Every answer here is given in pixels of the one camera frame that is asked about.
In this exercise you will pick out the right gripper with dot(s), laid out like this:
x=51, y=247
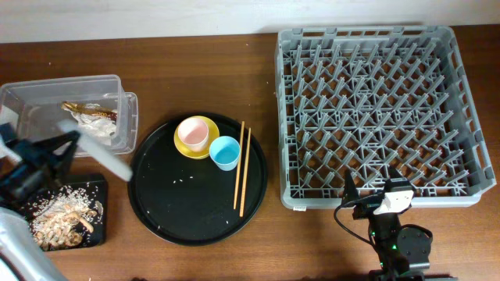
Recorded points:
x=365, y=208

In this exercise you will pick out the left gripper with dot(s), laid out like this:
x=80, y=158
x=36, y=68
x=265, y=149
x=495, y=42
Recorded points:
x=37, y=157

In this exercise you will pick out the food scraps and rice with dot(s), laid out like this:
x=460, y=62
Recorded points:
x=62, y=222

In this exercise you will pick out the grey plate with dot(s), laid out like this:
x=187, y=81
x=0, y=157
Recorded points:
x=97, y=151

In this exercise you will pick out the white tissue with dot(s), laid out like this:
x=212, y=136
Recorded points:
x=99, y=128

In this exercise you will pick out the brown snack wrapper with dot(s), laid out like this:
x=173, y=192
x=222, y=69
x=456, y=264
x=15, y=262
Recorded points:
x=87, y=109

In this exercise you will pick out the wooden chopstick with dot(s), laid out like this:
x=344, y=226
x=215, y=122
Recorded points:
x=238, y=169
x=245, y=174

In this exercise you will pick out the blue cup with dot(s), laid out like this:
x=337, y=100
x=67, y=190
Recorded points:
x=225, y=152

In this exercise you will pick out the yellow bowl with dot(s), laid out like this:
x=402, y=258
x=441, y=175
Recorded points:
x=213, y=134

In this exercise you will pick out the pink cup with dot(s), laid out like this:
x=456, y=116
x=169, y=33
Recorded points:
x=193, y=133

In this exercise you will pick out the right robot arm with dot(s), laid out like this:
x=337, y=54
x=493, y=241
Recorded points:
x=403, y=250

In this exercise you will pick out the clear plastic waste bin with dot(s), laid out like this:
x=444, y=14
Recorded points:
x=33, y=108

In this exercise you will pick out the grey dishwasher rack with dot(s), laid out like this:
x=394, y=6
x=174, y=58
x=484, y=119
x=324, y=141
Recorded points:
x=365, y=98

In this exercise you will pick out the black rectangular food tray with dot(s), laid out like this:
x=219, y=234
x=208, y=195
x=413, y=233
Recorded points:
x=97, y=234

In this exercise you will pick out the small white table label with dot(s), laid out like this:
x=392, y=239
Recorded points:
x=299, y=208

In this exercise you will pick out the round black serving tray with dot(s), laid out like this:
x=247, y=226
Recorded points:
x=187, y=201

